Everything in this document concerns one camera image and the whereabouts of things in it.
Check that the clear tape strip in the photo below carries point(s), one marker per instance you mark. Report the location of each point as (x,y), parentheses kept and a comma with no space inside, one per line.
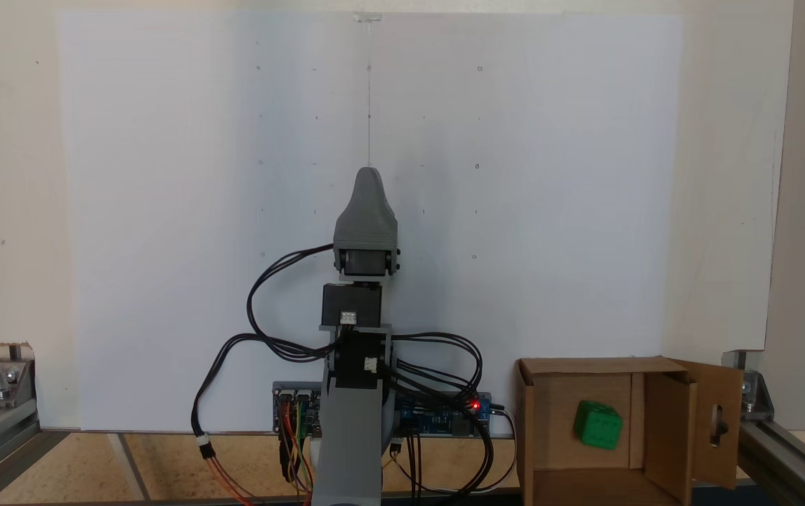
(367,17)

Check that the brown cardboard box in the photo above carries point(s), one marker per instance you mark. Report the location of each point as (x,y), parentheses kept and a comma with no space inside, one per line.
(557,422)

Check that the small board in grey holder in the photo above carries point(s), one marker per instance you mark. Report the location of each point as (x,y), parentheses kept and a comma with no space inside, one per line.
(312,407)

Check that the blue circuit board, red LED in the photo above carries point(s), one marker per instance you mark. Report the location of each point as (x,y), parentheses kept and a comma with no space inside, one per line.
(437,422)

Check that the green dice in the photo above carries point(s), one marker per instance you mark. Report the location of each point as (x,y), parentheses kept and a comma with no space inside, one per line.
(598,425)

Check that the large white paper sheet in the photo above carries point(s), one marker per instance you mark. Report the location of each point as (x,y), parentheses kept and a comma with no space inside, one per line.
(164,211)

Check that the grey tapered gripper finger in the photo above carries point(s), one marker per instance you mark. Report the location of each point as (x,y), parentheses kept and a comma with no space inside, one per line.
(367,204)

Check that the aluminium corner bracket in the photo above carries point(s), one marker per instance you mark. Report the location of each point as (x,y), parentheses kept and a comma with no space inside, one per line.
(754,400)
(5,379)

